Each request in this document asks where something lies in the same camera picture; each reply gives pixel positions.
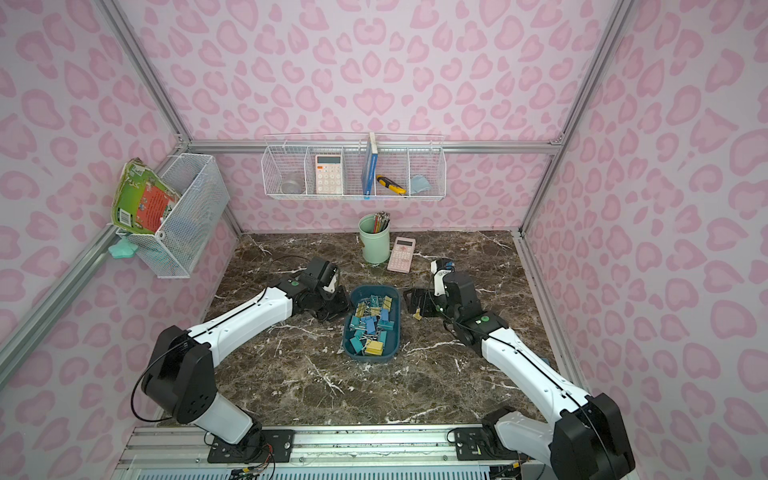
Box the yellow black utility knife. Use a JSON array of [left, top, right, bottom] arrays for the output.
[[376, 175, 407, 196]]

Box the teal plastic storage box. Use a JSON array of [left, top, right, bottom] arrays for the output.
[[342, 285, 402, 363]]

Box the pink calculator on table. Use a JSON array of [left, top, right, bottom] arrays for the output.
[[387, 237, 416, 273]]

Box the mint green wall hook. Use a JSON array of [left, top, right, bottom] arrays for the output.
[[108, 237, 139, 259]]

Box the light blue item in shelf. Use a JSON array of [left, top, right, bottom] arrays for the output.
[[410, 175, 432, 196]]

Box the blue book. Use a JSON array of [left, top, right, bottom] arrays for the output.
[[361, 132, 379, 199]]

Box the white orange calculator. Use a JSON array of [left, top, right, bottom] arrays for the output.
[[315, 154, 344, 196]]

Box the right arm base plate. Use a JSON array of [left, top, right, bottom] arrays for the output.
[[446, 426, 518, 461]]

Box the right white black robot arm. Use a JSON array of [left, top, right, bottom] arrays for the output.
[[404, 269, 636, 479]]

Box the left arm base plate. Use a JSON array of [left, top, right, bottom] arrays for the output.
[[207, 429, 296, 464]]

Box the green red booklet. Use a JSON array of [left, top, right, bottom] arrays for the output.
[[111, 158, 181, 235]]

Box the white mesh side basket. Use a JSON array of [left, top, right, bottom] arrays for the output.
[[118, 153, 230, 278]]

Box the mint green pen cup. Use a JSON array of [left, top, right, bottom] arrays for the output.
[[358, 214, 390, 264]]

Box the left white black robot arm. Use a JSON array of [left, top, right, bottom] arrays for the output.
[[136, 257, 351, 449]]

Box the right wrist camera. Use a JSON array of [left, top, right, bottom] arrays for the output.
[[430, 258, 455, 297]]

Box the white wire wall shelf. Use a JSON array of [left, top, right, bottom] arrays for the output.
[[261, 132, 447, 200]]

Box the clear tape roll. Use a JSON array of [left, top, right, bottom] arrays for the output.
[[279, 177, 306, 195]]

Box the yellow binder clip in box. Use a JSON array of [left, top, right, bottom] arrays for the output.
[[364, 340, 384, 356]]

